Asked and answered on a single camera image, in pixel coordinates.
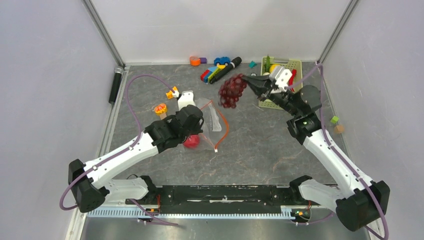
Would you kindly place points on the black microphone at wall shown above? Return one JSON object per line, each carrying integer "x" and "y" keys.
{"x": 116, "y": 83}

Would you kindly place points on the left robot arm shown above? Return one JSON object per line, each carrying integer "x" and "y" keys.
{"x": 92, "y": 183}

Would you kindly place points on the orange toy brick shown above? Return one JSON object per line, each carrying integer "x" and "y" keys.
{"x": 173, "y": 93}

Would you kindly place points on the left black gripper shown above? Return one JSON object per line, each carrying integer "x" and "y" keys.
{"x": 197, "y": 130}

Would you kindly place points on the red apple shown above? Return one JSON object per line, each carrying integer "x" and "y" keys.
{"x": 192, "y": 142}

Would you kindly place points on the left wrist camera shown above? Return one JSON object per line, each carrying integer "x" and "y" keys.
{"x": 186, "y": 98}

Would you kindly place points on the purple grape bunch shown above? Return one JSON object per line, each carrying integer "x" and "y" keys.
{"x": 231, "y": 91}

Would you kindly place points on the clear zip bag orange zipper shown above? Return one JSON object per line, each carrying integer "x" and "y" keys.
{"x": 215, "y": 127}

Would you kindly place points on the teal block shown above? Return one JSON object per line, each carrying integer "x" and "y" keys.
{"x": 252, "y": 64}

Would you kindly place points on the black microphone on table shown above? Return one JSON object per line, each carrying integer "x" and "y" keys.
{"x": 232, "y": 65}

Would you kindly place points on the green plastic basket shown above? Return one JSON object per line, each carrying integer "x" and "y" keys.
{"x": 294, "y": 65}

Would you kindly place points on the green cube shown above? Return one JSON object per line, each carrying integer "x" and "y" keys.
{"x": 334, "y": 119}

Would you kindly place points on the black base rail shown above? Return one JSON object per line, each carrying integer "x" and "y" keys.
{"x": 223, "y": 199}

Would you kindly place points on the green leaf vegetable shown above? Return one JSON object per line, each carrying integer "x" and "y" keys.
{"x": 267, "y": 64}

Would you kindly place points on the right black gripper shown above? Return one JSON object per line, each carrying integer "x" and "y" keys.
{"x": 260, "y": 86}

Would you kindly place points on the coloured block stack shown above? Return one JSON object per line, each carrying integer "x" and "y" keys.
{"x": 211, "y": 72}

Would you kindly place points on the yellow lemon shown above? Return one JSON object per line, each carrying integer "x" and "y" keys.
{"x": 273, "y": 67}

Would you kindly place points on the wooden cube right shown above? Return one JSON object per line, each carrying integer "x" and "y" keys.
{"x": 339, "y": 129}

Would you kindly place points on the red chili pepper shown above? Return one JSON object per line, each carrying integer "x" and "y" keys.
{"x": 291, "y": 79}

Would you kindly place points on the blue toy car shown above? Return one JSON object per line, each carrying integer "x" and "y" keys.
{"x": 221, "y": 61}

